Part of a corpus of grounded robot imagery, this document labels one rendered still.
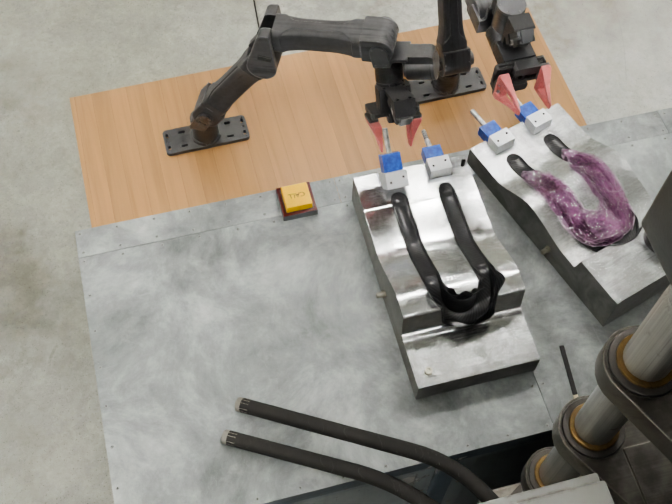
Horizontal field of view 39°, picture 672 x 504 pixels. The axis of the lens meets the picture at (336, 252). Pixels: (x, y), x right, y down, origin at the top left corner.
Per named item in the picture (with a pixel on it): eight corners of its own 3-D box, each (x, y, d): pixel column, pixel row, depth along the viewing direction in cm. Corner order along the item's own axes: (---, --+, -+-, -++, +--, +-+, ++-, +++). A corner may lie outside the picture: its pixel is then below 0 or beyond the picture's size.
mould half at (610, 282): (466, 162, 221) (473, 134, 212) (552, 116, 228) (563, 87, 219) (602, 327, 201) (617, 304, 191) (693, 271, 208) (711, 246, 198)
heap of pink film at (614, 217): (512, 177, 212) (518, 157, 205) (573, 144, 217) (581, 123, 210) (585, 263, 202) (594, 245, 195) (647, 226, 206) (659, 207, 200)
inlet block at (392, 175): (370, 130, 206) (377, 130, 201) (391, 125, 207) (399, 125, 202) (380, 188, 209) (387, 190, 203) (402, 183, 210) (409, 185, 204)
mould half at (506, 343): (351, 199, 215) (353, 166, 204) (459, 177, 219) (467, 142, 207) (415, 399, 192) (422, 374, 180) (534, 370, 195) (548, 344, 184)
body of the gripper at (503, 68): (548, 61, 181) (534, 32, 184) (498, 71, 180) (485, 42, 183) (540, 82, 187) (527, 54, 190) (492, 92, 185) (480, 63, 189)
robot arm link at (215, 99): (219, 108, 218) (290, 40, 193) (211, 130, 215) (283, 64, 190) (195, 95, 216) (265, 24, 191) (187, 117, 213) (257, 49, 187)
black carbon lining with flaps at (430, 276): (386, 199, 207) (389, 175, 199) (455, 185, 210) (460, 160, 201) (433, 339, 191) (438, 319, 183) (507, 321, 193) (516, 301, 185)
